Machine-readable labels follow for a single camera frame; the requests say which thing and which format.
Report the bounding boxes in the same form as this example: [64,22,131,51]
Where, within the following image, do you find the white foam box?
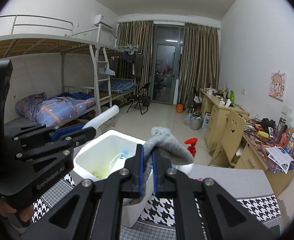
[70,130,154,228]

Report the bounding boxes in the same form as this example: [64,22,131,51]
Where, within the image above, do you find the person's left hand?
[0,199,34,222]

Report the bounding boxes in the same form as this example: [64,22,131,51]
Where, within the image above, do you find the blue plaid quilt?
[15,92,95,127]

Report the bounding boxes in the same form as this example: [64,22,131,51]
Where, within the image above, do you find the brown curtains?
[117,21,219,104]

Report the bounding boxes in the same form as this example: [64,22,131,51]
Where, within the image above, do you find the houndstooth table runner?
[31,174,284,239]

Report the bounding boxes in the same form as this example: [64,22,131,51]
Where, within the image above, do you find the grey sock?
[123,127,194,206]

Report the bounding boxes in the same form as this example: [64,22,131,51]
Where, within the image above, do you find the blue face mask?
[109,151,129,173]

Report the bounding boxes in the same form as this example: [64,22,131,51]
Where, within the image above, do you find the metal bunk bed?
[0,14,136,126]

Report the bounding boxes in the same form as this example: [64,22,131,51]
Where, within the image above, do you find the wooden smiley chair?
[209,110,246,167]

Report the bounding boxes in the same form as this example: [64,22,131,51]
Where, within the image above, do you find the wooden desk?
[200,90,294,196]

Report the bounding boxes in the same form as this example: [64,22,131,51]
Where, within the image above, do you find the glass balcony door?
[151,24,184,105]

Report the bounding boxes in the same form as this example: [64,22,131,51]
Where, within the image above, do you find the white foam tube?
[82,105,119,130]

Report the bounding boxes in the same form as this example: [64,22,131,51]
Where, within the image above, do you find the white pump bottle red cap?
[172,138,198,176]

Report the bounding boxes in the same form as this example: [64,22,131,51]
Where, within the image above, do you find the black folding chair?
[126,82,151,115]

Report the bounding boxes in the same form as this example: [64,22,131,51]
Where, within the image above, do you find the cartoon wall poster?
[268,71,286,101]

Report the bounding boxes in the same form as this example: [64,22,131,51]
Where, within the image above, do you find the wall air conditioner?
[94,14,114,30]

